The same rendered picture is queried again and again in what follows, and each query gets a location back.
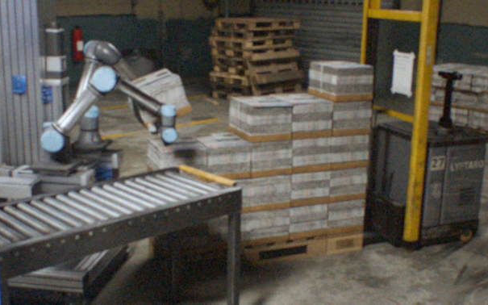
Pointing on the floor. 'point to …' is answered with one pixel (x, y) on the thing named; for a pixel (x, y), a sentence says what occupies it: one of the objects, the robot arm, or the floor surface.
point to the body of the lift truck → (435, 177)
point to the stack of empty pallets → (244, 27)
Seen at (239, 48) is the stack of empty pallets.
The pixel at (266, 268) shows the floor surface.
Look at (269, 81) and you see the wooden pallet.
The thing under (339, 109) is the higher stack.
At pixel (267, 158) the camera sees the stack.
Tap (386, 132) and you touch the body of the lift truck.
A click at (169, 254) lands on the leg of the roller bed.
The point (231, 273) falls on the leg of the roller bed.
